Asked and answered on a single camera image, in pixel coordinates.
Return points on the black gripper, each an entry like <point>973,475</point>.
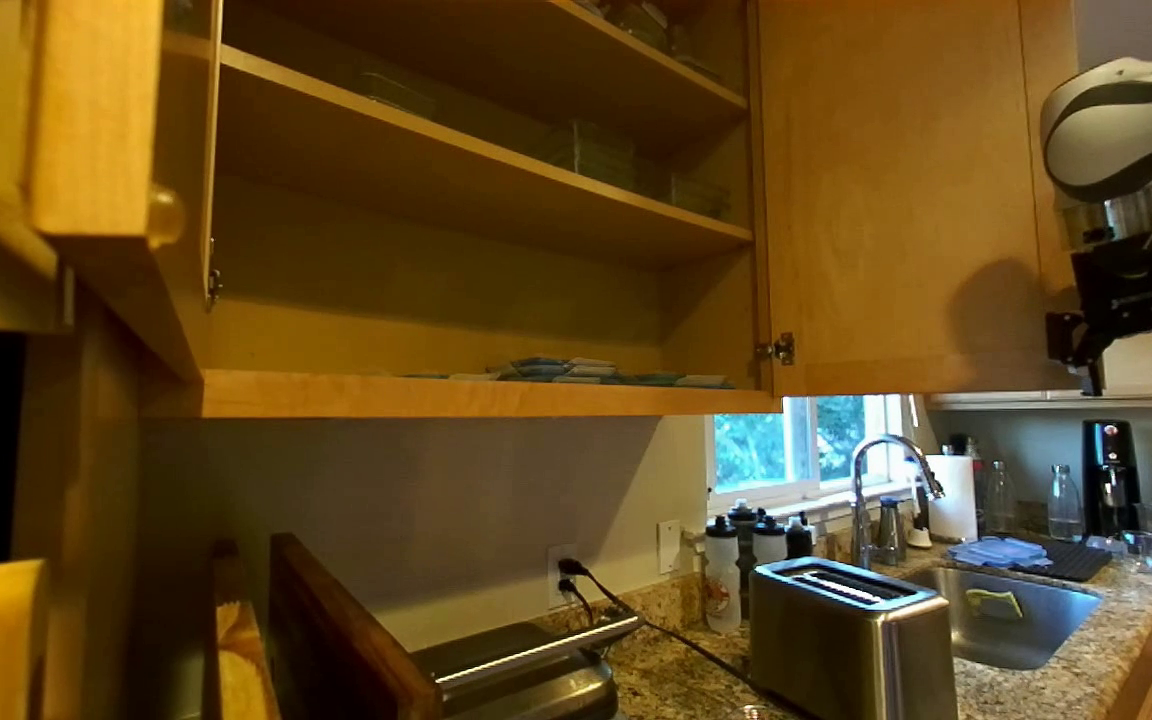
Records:
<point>1114,286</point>

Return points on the wooden cabinet door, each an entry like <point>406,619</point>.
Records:
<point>909,229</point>

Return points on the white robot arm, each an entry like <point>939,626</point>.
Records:
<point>1099,148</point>

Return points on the black soda maker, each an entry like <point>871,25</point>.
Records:
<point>1110,476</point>

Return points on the chrome kitchen faucet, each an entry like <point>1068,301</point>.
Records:
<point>924,487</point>

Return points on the paper towel roll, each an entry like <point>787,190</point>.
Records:
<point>955,508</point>

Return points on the blue dish cloth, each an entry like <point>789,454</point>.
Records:
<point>1000,554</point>

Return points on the stainless sink basin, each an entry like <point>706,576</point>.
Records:
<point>1009,622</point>

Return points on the kitchen window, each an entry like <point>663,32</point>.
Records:
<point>799,454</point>

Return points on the stainless steel toaster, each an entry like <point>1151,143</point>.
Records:
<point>843,640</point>

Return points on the white bottle black cap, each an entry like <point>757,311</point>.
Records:
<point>720,574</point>

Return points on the black power plug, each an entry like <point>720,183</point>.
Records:
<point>565,564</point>

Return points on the stainless panini grill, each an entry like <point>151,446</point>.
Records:
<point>528,674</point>

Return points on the wooden cutting board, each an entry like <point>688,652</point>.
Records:
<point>309,650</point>

